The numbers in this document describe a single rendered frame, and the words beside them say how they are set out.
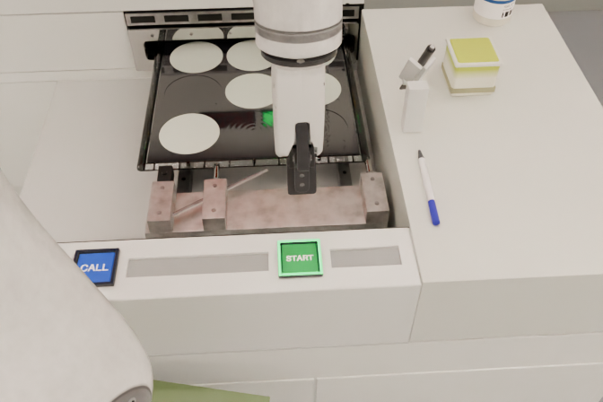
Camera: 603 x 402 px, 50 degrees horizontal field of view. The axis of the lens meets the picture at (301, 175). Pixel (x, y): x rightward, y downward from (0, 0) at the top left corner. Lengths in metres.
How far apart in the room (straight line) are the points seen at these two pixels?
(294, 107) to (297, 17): 0.09
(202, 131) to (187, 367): 0.39
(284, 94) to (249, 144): 0.47
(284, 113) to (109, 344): 0.28
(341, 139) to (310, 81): 0.48
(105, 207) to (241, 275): 0.37
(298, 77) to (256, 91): 0.57
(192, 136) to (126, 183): 0.15
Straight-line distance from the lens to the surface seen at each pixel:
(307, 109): 0.62
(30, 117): 1.50
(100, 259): 0.88
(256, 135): 1.09
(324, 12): 0.60
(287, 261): 0.84
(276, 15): 0.60
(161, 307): 0.85
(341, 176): 1.09
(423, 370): 1.03
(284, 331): 0.89
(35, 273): 0.42
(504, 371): 1.07
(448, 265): 0.85
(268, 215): 0.99
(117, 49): 1.34
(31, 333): 0.42
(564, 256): 0.91
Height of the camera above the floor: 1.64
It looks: 46 degrees down
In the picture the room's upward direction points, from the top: straight up
